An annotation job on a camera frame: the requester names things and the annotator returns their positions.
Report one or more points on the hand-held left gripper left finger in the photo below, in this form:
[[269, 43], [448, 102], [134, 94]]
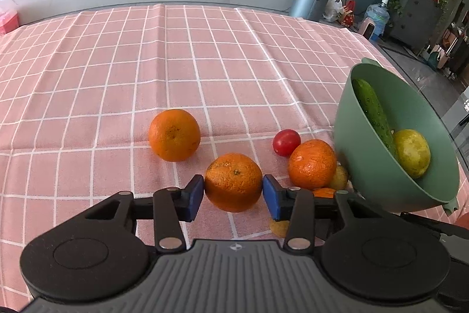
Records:
[[194, 197]]

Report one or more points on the pink storage container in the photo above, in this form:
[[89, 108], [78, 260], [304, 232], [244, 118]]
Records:
[[7, 19]]

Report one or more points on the red tomato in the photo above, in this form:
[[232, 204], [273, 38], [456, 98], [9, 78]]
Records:
[[286, 142]]

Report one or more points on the green plastic bowl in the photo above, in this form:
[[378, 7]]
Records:
[[351, 151]]

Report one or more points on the orange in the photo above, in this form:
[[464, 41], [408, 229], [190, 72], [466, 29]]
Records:
[[312, 164], [233, 182], [174, 135]]

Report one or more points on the yellow-green pear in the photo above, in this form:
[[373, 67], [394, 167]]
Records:
[[412, 151]]

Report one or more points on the grey drawer cabinet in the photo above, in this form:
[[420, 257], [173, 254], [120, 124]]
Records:
[[414, 19]]

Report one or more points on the red gift bag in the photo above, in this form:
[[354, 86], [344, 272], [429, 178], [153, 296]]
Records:
[[348, 14]]

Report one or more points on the green cucumber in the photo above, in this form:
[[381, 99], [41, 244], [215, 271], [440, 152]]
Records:
[[372, 107]]

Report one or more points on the white plastic bag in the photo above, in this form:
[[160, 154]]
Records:
[[333, 8]]

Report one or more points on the small yellow-green fruit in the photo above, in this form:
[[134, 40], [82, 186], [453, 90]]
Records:
[[340, 179]]

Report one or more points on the blue water bottle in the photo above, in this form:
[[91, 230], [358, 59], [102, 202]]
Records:
[[377, 18]]

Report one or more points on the pink checked tablecloth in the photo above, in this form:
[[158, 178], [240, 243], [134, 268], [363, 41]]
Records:
[[110, 78]]

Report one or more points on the small yellow-orange fruit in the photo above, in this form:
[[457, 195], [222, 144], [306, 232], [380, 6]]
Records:
[[278, 228]]

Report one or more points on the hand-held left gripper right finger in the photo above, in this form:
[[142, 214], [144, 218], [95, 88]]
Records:
[[272, 197]]

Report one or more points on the small pink heater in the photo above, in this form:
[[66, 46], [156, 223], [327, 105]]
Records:
[[368, 27]]

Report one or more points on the small mandarin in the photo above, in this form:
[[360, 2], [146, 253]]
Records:
[[324, 192]]

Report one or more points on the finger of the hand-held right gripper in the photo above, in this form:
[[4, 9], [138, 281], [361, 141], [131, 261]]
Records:
[[428, 222]]

